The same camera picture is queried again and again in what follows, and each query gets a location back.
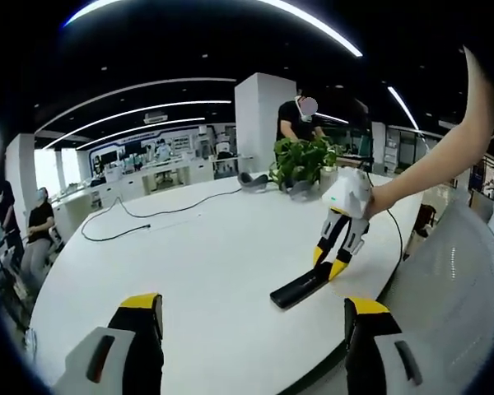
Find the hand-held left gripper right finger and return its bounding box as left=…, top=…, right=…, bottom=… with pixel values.
left=343, top=296, right=437, bottom=395

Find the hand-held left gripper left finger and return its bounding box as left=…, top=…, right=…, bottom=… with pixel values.
left=51, top=292, right=165, bottom=395

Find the black remote control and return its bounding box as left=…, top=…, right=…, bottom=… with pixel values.
left=269, top=266, right=335, bottom=309

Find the grey headset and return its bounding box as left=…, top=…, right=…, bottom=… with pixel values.
left=285, top=182, right=316, bottom=204
left=237, top=171, right=270, bottom=194

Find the green potted plant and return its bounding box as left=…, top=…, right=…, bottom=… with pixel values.
left=268, top=137, right=339, bottom=194

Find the grey mesh office chair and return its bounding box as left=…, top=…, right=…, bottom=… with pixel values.
left=374, top=196, right=494, bottom=395

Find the white ceiling light strip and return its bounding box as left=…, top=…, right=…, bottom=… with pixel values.
left=386, top=85, right=422, bottom=133
left=63, top=0, right=364, bottom=58

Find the white square pillar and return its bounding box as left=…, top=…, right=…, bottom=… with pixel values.
left=234, top=72, right=301, bottom=183

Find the white lab counter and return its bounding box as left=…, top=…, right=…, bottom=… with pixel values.
left=50, top=153, right=255, bottom=211

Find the ceiling air conditioner vent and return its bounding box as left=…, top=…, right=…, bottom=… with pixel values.
left=142, top=111, right=170, bottom=125

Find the thin black cable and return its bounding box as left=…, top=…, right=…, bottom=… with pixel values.
left=364, top=170, right=405, bottom=262

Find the long black power cable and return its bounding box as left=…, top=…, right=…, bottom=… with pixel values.
left=80, top=188, right=243, bottom=242

